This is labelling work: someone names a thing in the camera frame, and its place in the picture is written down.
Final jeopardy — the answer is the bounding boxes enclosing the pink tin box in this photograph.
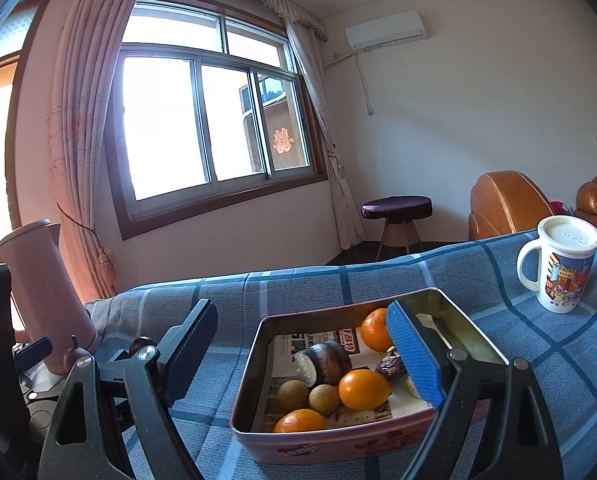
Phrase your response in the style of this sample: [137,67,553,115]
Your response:
[229,287,510,465]

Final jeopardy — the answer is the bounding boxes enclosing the brown longan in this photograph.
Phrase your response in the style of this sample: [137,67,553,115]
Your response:
[277,379,310,411]

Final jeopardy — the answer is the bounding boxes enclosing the pink curtain with tassel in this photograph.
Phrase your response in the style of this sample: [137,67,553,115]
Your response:
[46,0,144,301]

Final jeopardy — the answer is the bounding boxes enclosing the printed paper liner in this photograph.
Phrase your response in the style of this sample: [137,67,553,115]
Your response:
[266,327,436,423]

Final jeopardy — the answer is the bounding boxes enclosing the red paper window sticker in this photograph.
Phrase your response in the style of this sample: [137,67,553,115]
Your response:
[272,127,293,156]

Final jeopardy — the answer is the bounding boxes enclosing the round purple cushioned stool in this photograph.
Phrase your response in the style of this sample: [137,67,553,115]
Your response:
[361,195,434,261]

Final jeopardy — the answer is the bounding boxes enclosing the dark wrinkled dried fruit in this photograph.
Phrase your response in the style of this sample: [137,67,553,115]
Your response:
[375,352,408,381]

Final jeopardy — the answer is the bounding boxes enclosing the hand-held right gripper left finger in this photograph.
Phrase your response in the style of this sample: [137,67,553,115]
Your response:
[41,298,219,480]

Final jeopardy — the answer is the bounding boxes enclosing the brown leather armchair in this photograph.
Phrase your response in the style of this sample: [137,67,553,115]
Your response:
[575,170,597,233]
[468,171,571,241]

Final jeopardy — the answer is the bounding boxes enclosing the green kiwi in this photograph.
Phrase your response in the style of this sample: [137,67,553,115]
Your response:
[308,384,341,416]

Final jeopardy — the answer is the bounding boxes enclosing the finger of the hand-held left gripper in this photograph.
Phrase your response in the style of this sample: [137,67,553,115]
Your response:
[14,337,54,371]

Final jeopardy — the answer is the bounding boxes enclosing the purple fruit with stem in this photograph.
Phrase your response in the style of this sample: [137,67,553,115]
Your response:
[62,336,86,371]

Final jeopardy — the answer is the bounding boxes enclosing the small orange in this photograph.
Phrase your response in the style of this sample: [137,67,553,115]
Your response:
[273,408,329,434]

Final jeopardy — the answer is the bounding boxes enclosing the wooden framed window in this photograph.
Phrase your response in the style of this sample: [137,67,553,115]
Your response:
[106,0,329,241]

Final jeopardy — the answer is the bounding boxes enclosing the air conditioner power cord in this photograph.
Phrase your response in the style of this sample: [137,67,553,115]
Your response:
[355,50,376,116]

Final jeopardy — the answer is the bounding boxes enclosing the blue checked tablecloth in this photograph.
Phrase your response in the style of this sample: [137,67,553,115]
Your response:
[81,227,597,480]

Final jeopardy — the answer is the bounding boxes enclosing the pink thermos jug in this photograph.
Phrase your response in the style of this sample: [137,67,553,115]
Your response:
[0,219,99,375]

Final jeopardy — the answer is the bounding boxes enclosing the white cartoon mug with lid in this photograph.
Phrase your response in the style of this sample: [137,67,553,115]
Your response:
[517,215,597,314]

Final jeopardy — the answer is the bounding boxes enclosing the white air conditioner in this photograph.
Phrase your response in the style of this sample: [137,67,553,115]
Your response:
[345,10,429,52]

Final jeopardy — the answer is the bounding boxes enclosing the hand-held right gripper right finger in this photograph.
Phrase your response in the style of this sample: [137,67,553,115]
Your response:
[385,299,564,480]

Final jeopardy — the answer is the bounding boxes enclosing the large orange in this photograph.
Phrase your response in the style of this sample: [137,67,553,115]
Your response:
[338,369,392,411]

